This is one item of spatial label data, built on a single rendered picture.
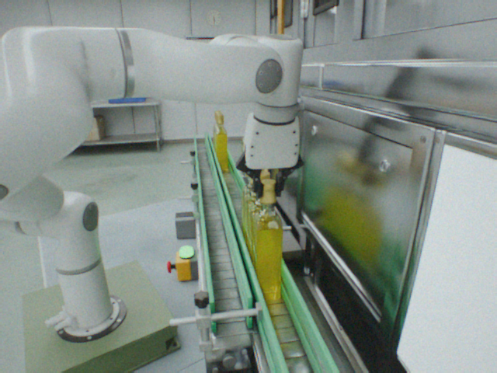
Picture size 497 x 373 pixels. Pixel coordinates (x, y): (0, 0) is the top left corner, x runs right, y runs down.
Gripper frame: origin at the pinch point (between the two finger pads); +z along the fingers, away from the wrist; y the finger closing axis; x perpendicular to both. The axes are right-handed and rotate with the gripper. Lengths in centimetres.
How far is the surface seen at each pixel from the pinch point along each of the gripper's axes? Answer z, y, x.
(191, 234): 50, 18, -42
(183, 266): 39.7, 20.2, -16.2
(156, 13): 31, 69, -596
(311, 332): 13.8, -3.3, 25.0
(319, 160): -2.4, -12.6, -5.1
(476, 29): -33.9, -15.1, 21.8
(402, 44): -29.9, -15.0, 10.0
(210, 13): 29, -27, -591
